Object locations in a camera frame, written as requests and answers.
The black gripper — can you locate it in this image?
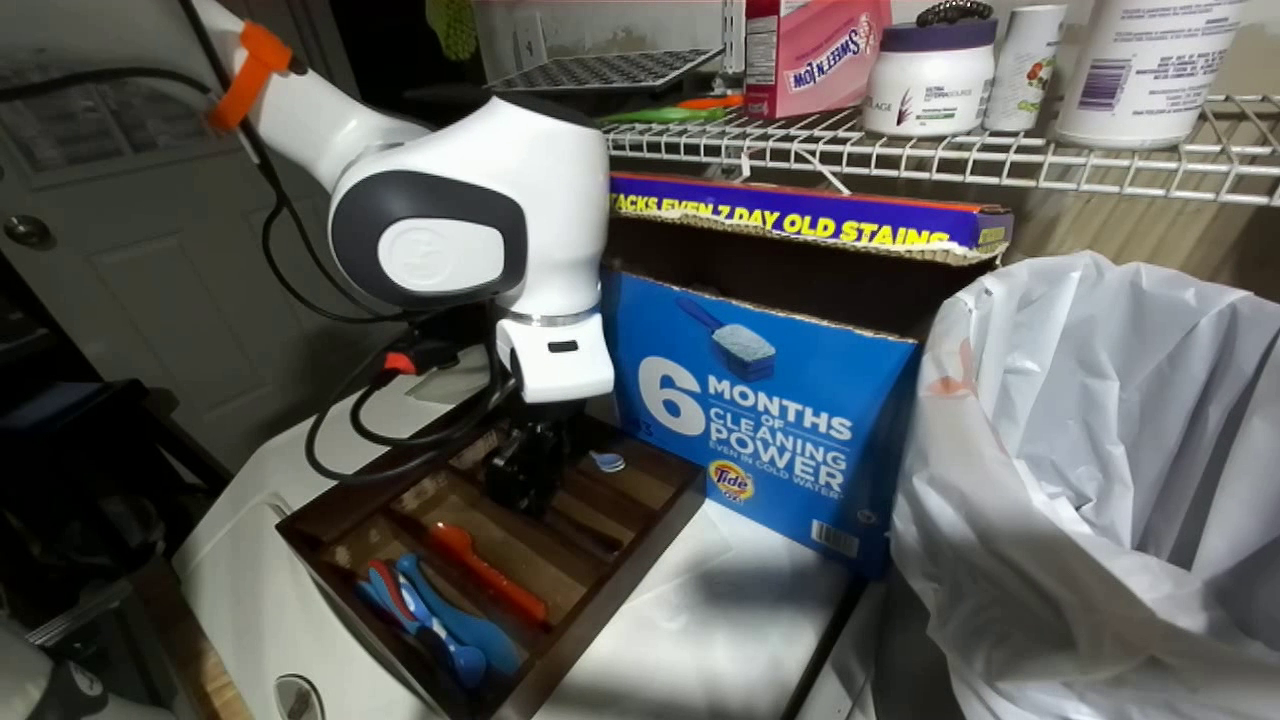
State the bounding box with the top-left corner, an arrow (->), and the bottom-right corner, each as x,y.
477,394 -> 579,519

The orange plastic spoon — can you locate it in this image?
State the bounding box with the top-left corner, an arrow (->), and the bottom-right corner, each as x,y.
420,513 -> 559,630

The brown wooden cutlery rack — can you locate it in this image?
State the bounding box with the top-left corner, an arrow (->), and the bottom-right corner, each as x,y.
271,394 -> 713,720

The blue plastic spoon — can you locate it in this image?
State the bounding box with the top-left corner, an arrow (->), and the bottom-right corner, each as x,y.
393,557 -> 532,693
351,557 -> 436,651

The orange blue detergent box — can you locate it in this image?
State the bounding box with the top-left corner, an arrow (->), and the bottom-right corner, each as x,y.
599,169 -> 1015,573

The round grey washer cap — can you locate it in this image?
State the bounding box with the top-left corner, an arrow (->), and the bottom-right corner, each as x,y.
271,671 -> 329,720

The light wooden plank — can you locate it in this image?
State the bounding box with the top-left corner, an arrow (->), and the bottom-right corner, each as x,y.
182,624 -> 257,720

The flat orange green item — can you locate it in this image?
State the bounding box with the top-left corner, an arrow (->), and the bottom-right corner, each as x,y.
611,86 -> 750,130

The grey grid tray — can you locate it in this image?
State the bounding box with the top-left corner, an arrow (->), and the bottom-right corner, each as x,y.
470,0 -> 728,101

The black bulky equipment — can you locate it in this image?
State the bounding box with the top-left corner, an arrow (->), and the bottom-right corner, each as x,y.
0,377 -> 204,720

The grey panel door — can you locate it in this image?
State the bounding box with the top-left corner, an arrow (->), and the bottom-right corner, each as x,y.
0,57 -> 404,464

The pink cardboard box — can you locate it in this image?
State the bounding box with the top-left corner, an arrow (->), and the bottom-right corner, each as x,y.
734,0 -> 894,122

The trash bin with white liner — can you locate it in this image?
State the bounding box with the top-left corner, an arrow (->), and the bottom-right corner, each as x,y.
879,246 -> 1280,720

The white jar with dark lid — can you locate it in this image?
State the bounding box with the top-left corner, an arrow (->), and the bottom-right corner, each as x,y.
859,13 -> 1001,138

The round door knob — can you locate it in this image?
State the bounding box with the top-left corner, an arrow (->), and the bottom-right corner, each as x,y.
0,210 -> 56,256

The white printed bottle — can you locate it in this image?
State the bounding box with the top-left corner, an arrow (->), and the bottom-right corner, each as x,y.
984,0 -> 1070,135

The large round tub container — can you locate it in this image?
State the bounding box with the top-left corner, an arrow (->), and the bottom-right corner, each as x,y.
1048,0 -> 1253,150

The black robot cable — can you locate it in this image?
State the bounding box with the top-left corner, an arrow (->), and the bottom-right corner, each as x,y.
237,115 -> 523,489

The white wire shelf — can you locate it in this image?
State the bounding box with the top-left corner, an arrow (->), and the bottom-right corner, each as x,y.
596,91 -> 1280,210

